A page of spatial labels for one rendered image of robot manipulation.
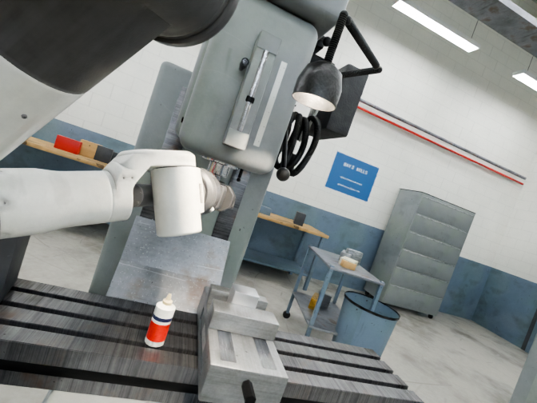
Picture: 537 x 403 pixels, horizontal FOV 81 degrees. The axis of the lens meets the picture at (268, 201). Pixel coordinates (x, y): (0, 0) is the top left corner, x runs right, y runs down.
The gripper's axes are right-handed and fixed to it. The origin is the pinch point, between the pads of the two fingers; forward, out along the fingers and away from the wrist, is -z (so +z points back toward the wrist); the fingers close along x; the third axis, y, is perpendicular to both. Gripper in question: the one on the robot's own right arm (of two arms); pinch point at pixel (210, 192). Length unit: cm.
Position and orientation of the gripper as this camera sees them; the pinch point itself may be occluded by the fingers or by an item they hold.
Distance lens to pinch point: 70.8
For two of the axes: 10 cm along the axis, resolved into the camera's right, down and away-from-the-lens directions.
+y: -3.3, 9.4, 0.4
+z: -0.4, 0.3, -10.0
